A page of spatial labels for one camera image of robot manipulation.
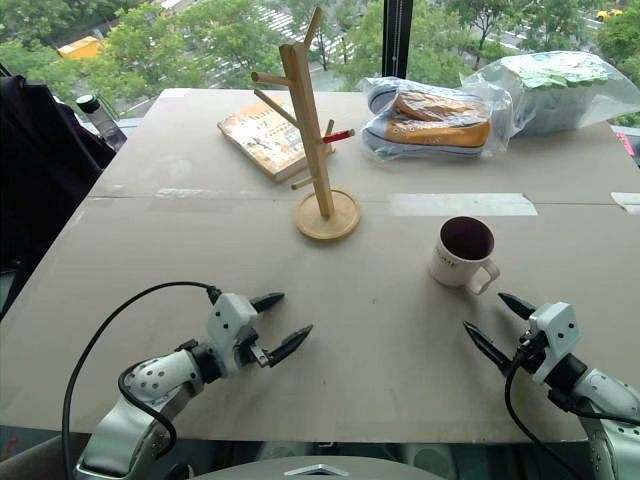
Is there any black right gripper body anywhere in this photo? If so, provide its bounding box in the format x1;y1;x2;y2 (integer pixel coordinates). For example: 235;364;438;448
507;328;549;376

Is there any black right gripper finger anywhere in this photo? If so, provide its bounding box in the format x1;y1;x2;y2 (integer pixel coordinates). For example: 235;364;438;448
462;320;514;376
496;292;539;322

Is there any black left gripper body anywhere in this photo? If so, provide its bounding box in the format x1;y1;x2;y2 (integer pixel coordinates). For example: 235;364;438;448
237;332;272;369

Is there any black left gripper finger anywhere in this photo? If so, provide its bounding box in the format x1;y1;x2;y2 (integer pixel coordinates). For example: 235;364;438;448
249;292;287;315
265;324;315;369

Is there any wooden mug tree stand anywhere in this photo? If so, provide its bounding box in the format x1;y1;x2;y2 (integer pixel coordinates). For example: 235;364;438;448
249;6;363;244

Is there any white mug with dark inside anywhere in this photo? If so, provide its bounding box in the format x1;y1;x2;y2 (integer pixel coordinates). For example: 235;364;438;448
428;215;502;296

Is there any long white tape strip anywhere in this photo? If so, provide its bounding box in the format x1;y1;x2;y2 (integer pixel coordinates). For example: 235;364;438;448
388;192;539;218

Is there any grey rounded robot torso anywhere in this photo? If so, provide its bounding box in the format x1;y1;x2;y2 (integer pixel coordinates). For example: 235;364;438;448
192;453;447;480

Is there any short white tape strip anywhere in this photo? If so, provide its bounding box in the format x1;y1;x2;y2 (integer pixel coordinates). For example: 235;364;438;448
610;191;640;216

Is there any yellow paperback book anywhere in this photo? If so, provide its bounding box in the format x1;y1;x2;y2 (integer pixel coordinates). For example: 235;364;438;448
216;101;337;184

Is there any clear plastic shoe bag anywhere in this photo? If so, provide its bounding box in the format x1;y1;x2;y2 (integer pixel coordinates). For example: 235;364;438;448
357;76;515;162

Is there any orange canvas sneaker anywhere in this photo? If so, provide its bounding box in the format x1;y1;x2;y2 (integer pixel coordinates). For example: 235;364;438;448
364;115;492;155
390;89;490;125

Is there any white green patterned package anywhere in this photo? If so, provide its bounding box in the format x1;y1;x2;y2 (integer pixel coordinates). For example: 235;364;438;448
512;51;629;134

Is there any large clear plastic bag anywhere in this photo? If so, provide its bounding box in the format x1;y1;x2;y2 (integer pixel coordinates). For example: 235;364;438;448
458;50;640;137

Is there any bottle with black cap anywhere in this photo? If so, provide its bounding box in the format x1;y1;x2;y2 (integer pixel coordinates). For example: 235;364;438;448
75;93;126;142

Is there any black fabric bag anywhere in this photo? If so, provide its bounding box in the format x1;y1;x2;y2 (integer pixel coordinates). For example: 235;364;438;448
0;62;120;314

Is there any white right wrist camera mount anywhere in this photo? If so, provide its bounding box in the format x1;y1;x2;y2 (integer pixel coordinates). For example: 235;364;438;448
526;301;582;387

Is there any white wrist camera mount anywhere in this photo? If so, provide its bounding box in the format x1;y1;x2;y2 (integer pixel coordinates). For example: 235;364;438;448
526;301;582;387
205;293;260;377

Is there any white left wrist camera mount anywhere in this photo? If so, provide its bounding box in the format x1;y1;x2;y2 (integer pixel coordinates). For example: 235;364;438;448
205;293;260;377

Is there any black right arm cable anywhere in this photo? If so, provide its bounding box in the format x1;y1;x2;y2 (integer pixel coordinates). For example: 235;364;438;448
503;335;589;480

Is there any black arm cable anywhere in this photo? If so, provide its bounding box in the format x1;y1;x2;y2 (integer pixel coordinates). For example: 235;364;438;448
61;281;222;480
503;335;589;480

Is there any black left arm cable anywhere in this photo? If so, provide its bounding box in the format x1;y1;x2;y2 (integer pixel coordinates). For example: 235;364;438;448
61;281;222;480

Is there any dark window frame post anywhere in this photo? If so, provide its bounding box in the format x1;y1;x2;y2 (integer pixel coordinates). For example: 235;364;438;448
381;0;415;80

